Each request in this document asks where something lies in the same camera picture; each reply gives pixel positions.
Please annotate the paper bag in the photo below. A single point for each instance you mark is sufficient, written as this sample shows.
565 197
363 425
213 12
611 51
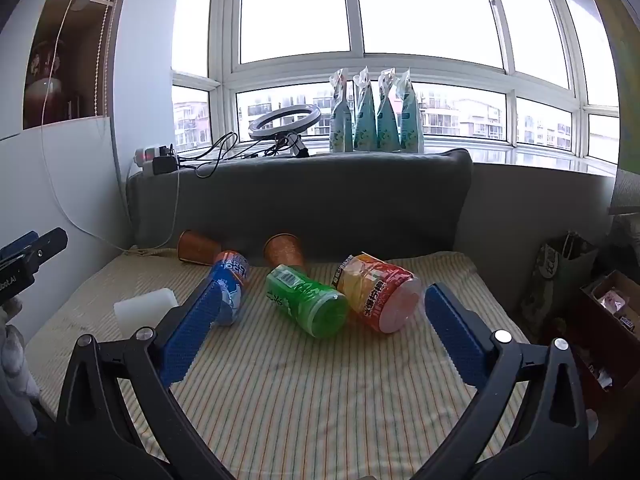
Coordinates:
555 280

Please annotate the cardboard box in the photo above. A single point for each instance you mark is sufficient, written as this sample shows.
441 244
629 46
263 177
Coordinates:
595 345

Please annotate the black charger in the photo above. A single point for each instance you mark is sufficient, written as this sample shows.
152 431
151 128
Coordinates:
164 165

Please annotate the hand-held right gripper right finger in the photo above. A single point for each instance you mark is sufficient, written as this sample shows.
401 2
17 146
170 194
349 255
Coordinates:
457 332

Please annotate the wooden shelf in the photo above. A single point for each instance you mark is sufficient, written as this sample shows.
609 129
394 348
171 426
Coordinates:
80 70

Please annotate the white board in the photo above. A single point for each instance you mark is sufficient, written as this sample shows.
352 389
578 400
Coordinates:
65 185

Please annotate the white power strip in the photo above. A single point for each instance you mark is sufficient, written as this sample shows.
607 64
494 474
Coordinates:
147 152

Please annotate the red vase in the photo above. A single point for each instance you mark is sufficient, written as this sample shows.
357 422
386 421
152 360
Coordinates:
44 95

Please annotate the green snack can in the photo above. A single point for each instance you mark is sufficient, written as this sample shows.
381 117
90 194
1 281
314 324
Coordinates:
306 301

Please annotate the red and yellow snack can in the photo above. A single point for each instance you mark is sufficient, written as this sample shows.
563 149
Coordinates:
380 295

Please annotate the dark grey sofa cushion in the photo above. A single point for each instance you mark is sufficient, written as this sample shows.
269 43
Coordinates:
325 200

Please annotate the white plastic block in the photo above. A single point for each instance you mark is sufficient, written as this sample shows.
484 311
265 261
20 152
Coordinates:
145 310

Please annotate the copper paper cup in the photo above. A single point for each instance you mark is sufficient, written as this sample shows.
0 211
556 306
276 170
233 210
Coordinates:
285 251
197 249

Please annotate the teal white pouch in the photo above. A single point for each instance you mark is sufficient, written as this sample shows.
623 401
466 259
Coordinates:
365 125
341 125
388 125
411 125

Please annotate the striped mat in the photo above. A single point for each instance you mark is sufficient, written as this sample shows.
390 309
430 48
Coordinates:
300 400

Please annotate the white window frame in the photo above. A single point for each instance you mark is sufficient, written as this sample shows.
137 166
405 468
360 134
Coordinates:
357 35

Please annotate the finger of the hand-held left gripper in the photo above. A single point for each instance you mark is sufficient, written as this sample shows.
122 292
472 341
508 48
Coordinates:
45 250

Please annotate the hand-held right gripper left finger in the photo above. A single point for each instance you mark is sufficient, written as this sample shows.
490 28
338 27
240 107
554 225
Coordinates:
192 332

